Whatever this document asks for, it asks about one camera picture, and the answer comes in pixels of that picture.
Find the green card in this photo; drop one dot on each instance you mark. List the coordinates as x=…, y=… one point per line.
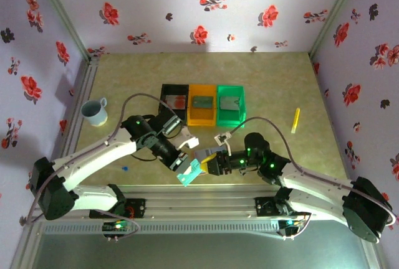
x=202, y=102
x=188, y=178

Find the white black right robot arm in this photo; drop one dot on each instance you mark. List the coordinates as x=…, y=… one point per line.
x=315, y=188

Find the red white card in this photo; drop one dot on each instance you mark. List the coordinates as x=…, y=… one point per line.
x=176, y=102

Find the silver card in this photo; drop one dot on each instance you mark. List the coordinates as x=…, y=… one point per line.
x=229, y=103

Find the orange plastic bin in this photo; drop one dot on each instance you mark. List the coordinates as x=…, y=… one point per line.
x=202, y=118

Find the green plastic bin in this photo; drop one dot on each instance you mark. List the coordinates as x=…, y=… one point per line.
x=232, y=118

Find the yellow marker pen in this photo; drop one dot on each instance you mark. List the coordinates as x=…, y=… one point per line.
x=295, y=120

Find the black plastic bin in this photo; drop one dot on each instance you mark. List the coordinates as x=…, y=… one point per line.
x=174, y=90

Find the controller board green light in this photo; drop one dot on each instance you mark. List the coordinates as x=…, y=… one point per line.
x=117, y=227
x=291, y=223

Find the light blue mug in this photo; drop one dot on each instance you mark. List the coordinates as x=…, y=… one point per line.
x=95, y=115

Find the aluminium frame rail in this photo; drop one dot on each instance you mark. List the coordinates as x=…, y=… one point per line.
x=199, y=200

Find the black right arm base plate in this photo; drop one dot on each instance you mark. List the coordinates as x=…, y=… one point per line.
x=265, y=208

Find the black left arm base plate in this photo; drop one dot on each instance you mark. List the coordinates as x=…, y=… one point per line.
x=137, y=208

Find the aluminium side rail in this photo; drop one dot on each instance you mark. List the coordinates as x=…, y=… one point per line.
x=88, y=76

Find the aluminium corner post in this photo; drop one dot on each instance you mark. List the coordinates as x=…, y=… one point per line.
x=335, y=10
x=64, y=10

